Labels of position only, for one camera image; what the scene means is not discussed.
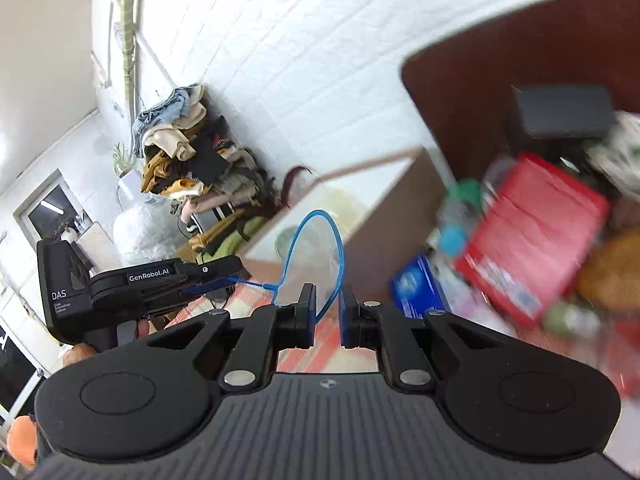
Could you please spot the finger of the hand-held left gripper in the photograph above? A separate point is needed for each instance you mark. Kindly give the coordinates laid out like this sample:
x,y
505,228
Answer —
x,y
200,291
200,269

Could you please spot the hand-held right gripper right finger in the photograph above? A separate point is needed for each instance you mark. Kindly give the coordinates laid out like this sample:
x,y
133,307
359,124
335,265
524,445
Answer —
x,y
349,320

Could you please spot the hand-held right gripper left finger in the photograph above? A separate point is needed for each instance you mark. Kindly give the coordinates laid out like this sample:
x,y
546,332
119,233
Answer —
x,y
307,317

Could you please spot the brown cardboard box white inside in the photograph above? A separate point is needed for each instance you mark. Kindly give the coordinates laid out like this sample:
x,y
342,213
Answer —
x,y
390,210

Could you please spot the person's left hand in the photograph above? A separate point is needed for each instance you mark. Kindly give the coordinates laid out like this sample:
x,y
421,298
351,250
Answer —
x,y
79,354

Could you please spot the plaid tablecloth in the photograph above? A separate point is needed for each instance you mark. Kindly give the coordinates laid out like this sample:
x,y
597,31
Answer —
x,y
325,355

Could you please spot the white plastic bag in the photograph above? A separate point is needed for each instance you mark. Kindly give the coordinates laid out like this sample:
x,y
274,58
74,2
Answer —
x,y
142,232

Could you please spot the blue box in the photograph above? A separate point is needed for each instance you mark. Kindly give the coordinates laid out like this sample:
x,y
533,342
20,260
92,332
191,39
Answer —
x,y
417,287

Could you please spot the pile of clothes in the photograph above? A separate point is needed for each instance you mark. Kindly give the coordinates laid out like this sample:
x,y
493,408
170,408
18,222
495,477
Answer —
x,y
200,170

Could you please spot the dark red feather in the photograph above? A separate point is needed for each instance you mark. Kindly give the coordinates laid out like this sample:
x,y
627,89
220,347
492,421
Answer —
x,y
295,182

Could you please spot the potted plant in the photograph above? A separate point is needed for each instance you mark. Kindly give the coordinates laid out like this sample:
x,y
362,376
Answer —
x,y
122,157

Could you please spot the red box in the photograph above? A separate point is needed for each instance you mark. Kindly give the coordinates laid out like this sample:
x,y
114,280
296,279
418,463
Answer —
x,y
530,230

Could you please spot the gold packet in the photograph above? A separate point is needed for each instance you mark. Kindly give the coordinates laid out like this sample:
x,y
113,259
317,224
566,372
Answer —
x,y
612,270

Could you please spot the dark brown wooden headboard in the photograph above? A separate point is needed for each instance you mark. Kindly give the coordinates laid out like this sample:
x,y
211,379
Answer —
x,y
500,70

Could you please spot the black box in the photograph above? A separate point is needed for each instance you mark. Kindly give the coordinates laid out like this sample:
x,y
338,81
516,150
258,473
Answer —
x,y
560,110

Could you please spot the floral pouch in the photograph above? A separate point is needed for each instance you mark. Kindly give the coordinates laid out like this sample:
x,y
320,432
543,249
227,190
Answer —
x,y
617,150

